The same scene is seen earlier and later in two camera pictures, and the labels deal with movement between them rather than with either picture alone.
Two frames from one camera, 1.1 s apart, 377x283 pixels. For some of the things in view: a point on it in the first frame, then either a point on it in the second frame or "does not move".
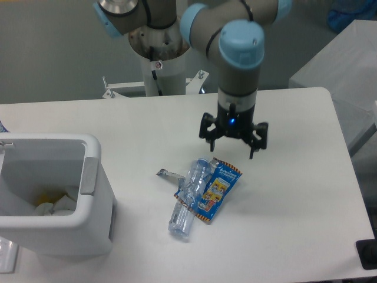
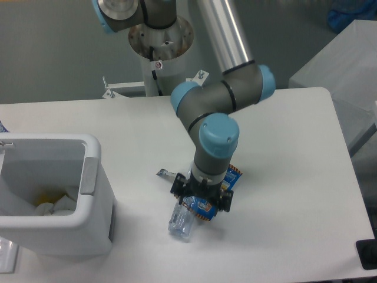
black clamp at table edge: [367, 249] does not move
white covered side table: [346, 66] does not move
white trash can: [56, 199] does not move
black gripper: [232, 123] -> [202, 188]
